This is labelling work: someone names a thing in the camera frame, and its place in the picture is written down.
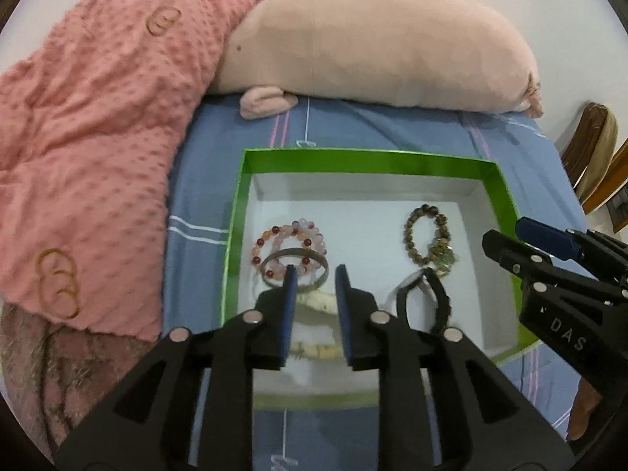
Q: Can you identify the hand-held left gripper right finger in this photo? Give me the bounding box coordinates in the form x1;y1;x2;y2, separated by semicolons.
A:
334;264;576;471

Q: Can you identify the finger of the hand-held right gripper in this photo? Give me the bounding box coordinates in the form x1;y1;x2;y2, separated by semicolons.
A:
482;230;602;305
514;217;628;285

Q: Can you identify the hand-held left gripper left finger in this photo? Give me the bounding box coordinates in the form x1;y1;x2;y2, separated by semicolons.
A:
54;265;299;471

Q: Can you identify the silver bangle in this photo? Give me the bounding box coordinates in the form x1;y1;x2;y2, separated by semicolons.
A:
260;248;329;289

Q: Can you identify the red and pink bead bracelet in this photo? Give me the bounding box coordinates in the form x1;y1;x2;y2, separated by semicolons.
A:
250;218;329;278

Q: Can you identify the brown bead bracelet with charm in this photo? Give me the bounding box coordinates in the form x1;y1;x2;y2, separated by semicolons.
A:
404;204;461;276

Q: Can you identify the green cardboard box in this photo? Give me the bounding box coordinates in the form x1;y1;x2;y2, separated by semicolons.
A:
221;147;541;410

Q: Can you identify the person's right hand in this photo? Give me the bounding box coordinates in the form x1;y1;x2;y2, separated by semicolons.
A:
570;377;612;440

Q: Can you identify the cream wrist watch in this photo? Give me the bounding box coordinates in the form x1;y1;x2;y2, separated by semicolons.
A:
288;290;346;360

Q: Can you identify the black wrist watch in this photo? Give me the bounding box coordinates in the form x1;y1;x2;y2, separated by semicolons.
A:
390;267;452;334

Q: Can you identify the wooden cabinet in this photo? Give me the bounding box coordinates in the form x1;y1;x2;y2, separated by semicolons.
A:
581;137;628;236

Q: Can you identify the beige cloth on chair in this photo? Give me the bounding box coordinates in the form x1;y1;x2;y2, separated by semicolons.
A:
575;108;620;203

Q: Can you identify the wooden chair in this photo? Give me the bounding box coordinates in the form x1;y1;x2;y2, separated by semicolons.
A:
559;102;609;192

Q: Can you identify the blue striped bed sheet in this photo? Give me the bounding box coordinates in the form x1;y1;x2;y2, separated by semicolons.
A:
159;93;592;471

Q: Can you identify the pink plush pillow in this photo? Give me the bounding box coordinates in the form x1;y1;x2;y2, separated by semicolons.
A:
208;0;544;121

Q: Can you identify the pink dotted blanket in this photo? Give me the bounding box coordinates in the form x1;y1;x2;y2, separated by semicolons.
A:
0;0;285;342

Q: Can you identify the brown pink plaid shawl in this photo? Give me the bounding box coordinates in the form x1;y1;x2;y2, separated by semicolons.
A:
0;301;162;462

